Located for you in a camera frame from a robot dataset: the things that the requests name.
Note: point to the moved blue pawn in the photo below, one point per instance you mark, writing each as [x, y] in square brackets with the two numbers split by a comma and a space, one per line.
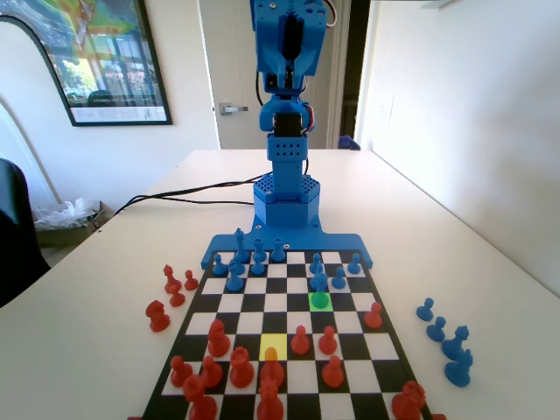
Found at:
[320, 289]

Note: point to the blue chess rook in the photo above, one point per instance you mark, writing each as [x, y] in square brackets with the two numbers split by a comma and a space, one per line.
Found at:
[259, 247]
[277, 251]

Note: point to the blue chess king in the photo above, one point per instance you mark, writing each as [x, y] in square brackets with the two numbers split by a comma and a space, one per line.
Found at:
[240, 247]

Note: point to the blue chess pawn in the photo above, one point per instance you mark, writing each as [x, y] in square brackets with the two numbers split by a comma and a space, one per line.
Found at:
[315, 259]
[257, 268]
[218, 267]
[436, 331]
[338, 280]
[425, 310]
[354, 265]

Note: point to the red chess pawn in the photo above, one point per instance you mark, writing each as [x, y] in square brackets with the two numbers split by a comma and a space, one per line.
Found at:
[373, 317]
[272, 367]
[299, 342]
[179, 374]
[332, 373]
[211, 374]
[327, 342]
[176, 299]
[190, 282]

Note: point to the red chess bishop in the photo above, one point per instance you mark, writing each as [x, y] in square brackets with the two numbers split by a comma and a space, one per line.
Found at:
[217, 340]
[169, 284]

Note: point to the captured red chess pieces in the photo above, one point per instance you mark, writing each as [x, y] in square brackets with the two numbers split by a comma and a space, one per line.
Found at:
[156, 318]

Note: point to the red chess king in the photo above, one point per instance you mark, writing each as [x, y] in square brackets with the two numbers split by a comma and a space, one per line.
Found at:
[270, 404]

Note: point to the blue chess knight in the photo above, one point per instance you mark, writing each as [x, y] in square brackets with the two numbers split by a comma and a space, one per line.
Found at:
[459, 372]

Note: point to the white door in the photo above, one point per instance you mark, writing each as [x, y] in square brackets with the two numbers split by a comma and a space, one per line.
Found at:
[232, 65]

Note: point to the small blue printed part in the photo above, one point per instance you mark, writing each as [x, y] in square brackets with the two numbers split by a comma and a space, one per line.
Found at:
[348, 143]

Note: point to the black framed poster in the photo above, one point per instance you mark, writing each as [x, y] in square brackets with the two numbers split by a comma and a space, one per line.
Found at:
[109, 52]

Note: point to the white arched board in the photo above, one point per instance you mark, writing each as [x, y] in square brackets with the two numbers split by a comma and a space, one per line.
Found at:
[17, 87]

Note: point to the clear plastic bag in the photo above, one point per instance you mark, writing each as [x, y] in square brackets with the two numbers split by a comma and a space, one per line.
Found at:
[65, 214]

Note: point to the cardboard box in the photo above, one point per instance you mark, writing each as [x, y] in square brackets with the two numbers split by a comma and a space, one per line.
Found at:
[61, 237]

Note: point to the dark grey chair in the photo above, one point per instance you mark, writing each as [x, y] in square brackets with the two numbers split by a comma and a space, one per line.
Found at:
[17, 236]

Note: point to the black white chessboard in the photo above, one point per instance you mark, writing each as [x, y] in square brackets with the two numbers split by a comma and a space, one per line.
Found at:
[350, 363]

